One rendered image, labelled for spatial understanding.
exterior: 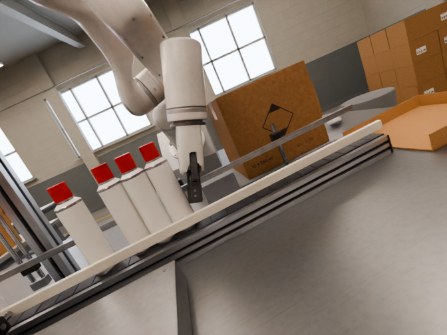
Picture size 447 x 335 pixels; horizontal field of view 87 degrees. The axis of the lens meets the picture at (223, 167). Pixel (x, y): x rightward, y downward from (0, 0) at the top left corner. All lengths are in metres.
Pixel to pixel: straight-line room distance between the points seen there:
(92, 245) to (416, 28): 3.69
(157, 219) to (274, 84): 0.51
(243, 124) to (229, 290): 0.47
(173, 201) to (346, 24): 6.49
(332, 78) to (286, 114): 5.72
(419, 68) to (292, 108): 3.06
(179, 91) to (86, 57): 6.03
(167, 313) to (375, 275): 0.27
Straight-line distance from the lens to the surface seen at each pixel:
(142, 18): 0.55
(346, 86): 6.62
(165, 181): 0.50
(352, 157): 0.62
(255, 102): 0.74
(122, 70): 0.85
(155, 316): 0.38
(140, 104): 0.88
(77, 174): 6.82
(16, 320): 0.69
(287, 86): 0.79
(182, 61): 0.49
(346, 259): 0.40
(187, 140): 0.47
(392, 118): 0.96
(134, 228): 0.54
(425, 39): 3.83
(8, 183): 0.75
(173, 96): 0.49
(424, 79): 3.81
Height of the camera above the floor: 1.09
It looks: 13 degrees down
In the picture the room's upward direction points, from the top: 24 degrees counter-clockwise
